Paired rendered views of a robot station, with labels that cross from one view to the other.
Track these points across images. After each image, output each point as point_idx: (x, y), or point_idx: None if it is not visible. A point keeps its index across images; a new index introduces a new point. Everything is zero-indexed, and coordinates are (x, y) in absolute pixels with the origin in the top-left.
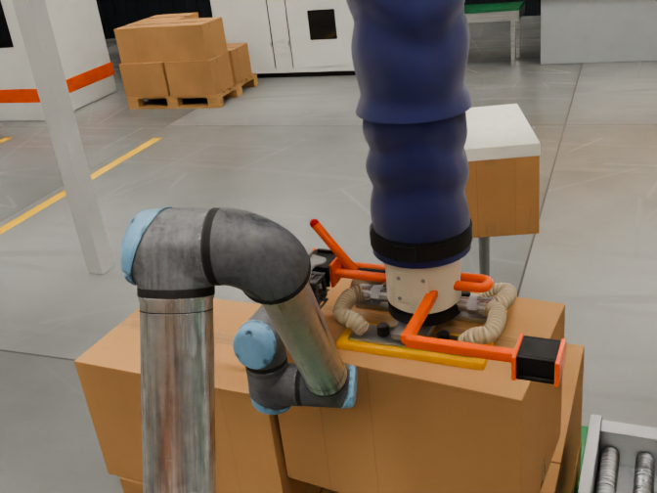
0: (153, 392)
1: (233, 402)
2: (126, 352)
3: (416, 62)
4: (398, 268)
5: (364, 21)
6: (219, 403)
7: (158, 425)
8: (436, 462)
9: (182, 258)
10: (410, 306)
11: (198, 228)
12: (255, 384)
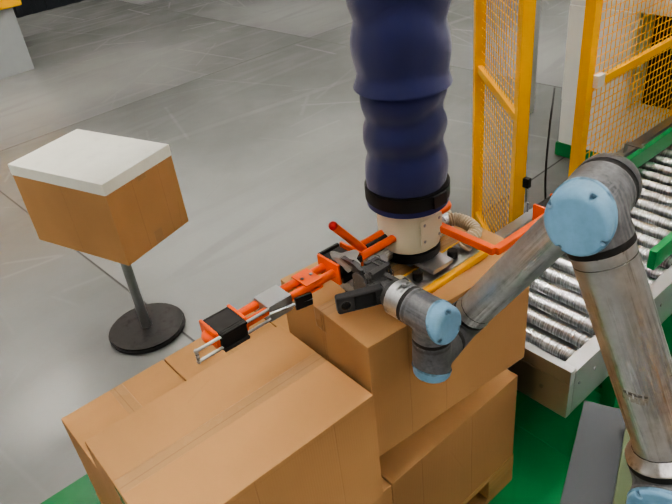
0: (651, 318)
1: (345, 426)
2: (194, 491)
3: (448, 35)
4: (422, 218)
5: (409, 11)
6: (333, 439)
7: (661, 339)
8: (484, 339)
9: (631, 201)
10: (430, 244)
11: (625, 172)
12: (444, 358)
